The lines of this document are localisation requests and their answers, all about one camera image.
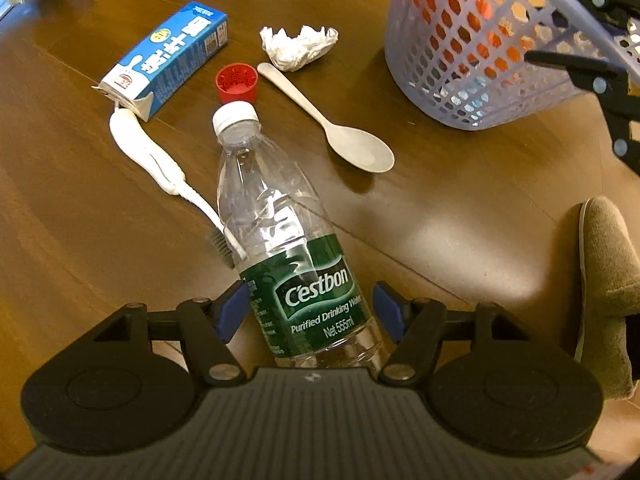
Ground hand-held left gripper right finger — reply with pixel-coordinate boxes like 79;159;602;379
372;281;526;386

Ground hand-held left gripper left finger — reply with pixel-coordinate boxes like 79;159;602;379
92;280;249;387

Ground clear plastic water bottle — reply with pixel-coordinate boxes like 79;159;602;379
211;101;391;370

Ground lilac plastic mesh basket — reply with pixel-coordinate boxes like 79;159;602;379
384;0;640;132

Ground white toothbrush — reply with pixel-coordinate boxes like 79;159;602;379
109;109;251;267

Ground red bottle cap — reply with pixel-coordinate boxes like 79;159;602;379
215;62;259;104

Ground blue milk carton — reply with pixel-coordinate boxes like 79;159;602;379
91;1;230;122

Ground white plastic spoon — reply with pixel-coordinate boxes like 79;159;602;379
257;62;396;173

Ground brown slipper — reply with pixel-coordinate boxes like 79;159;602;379
572;196;640;401

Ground crumpled white tissue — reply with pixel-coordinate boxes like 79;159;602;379
259;24;339;72

